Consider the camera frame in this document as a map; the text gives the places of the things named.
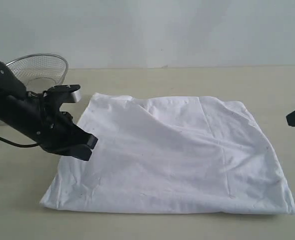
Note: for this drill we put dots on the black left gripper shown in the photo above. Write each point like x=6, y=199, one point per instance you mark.
x=53, y=131

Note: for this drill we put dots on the white t-shirt red lettering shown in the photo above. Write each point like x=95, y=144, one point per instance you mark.
x=172, y=155

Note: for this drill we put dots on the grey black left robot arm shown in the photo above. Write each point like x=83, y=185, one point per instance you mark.
x=38, y=116

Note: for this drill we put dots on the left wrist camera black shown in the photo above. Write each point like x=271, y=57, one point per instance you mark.
x=57, y=95

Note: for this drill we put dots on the metal wire mesh basket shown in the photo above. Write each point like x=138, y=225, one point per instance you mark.
x=32, y=75

